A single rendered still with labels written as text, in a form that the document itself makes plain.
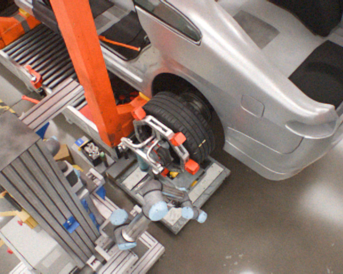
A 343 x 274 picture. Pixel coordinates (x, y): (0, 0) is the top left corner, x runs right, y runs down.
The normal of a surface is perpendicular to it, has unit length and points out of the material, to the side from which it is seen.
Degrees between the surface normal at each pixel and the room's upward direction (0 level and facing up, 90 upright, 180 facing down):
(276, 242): 0
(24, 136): 0
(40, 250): 0
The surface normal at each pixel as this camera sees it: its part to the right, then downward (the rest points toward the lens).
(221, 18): -0.13, -0.17
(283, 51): 0.24, -0.31
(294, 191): -0.04, -0.55
